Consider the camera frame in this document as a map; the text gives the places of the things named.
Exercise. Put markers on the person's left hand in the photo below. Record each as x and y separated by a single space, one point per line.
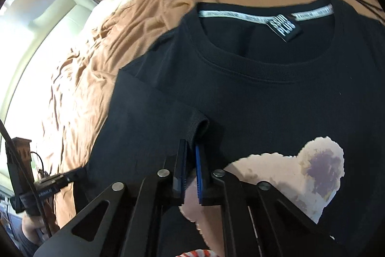
36 225

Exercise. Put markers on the black printed t-shirt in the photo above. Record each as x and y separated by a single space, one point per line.
240 94

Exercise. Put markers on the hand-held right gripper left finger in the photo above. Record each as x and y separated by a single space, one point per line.
181 169

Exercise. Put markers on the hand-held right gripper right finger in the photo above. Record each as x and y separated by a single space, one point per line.
200 175

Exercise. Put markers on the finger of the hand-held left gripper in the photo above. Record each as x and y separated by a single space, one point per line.
75 177

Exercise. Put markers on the pale green padded headboard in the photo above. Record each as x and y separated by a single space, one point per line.
72 13

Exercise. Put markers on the brown blanket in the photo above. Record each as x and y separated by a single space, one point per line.
120 34

